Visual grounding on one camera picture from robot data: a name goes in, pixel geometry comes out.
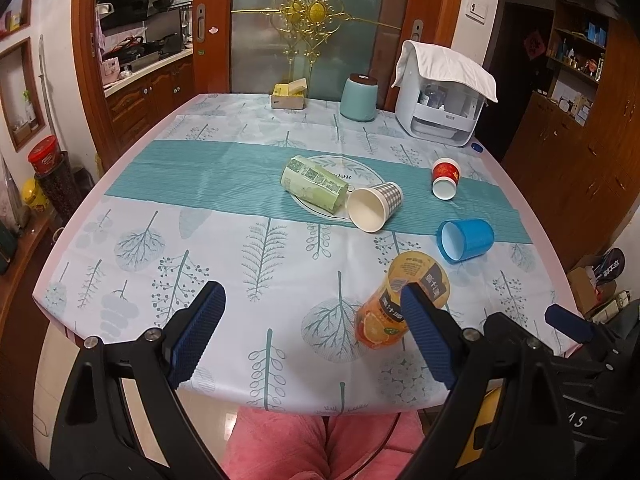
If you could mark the red and white paper cup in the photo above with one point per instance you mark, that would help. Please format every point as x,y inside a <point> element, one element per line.
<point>445,175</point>

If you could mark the orange printed cup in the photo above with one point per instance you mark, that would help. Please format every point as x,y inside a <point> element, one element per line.
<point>380,316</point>

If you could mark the wooden kitchen cabinet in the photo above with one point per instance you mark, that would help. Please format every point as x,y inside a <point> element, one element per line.
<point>145,97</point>

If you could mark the leaf print tablecloth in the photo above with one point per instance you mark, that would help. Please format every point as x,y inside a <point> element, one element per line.
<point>225,240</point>

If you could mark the yellow round object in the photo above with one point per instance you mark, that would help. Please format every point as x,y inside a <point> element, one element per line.
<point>34,195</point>

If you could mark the green printed cup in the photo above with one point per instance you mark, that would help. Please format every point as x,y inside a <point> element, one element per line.
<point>312,182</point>

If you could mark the dark tall jar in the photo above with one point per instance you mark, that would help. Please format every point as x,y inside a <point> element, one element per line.
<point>62,192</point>

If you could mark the pink kitchen appliance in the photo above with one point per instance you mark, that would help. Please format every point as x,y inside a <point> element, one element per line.
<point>111,70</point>

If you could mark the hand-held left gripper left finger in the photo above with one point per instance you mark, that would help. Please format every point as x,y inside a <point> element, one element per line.
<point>197,332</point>

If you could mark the white towel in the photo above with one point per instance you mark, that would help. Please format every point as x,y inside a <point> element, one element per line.
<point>445,65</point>

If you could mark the red paper door decoration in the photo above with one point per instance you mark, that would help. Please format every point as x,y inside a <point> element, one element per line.
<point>532,45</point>

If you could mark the white wall switch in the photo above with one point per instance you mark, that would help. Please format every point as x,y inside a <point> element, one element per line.
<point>476,9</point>

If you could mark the checked paper cup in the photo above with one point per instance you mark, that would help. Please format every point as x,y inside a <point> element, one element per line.
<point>372,207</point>

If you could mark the person's pink trouser legs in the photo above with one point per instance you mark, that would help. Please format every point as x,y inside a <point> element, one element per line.
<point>280,445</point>

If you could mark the wooden shelf cabinet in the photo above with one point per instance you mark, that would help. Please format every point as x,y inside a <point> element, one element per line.
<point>575,160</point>

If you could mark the red round tin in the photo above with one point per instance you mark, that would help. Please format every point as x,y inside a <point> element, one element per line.
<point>42,157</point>

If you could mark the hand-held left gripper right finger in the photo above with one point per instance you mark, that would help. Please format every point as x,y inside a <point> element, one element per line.
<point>428,337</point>

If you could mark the cardboard box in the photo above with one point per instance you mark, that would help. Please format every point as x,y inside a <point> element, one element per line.
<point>582,287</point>

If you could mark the black wok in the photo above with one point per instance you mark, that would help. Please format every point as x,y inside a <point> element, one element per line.
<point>167,2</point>

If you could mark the white countertop appliance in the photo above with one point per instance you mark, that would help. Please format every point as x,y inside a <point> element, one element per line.
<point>440,120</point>

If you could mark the blue bottle cap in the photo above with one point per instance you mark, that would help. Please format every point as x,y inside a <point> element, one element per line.
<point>477,148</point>

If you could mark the blue plastic cup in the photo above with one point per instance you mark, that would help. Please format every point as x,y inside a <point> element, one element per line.
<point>472,240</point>

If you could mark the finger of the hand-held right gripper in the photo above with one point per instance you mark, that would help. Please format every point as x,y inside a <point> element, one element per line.
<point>567,319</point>

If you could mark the black and red racket bag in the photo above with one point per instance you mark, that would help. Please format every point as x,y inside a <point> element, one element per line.
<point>610,265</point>

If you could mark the glass door with gold ornament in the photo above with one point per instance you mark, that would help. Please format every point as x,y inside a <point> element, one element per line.
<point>260,50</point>

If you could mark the wooden tissue box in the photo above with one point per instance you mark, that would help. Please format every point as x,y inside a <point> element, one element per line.
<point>288,99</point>

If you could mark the teal canister with brown lid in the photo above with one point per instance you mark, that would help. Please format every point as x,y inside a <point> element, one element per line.
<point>358,100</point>

